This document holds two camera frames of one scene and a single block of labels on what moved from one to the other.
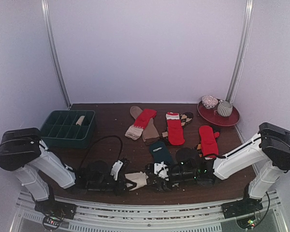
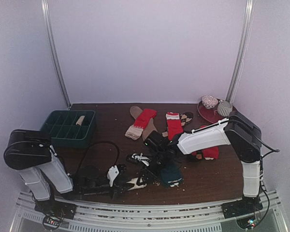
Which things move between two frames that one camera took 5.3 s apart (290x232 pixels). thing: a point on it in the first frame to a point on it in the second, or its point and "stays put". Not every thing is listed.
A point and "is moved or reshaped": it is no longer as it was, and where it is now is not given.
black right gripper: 157,180 to 150,172
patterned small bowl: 209,102 stays put
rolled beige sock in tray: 80,120 stays put
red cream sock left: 135,131 stays put
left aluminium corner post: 44,5 stays put
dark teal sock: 159,150 is moved or reshaped
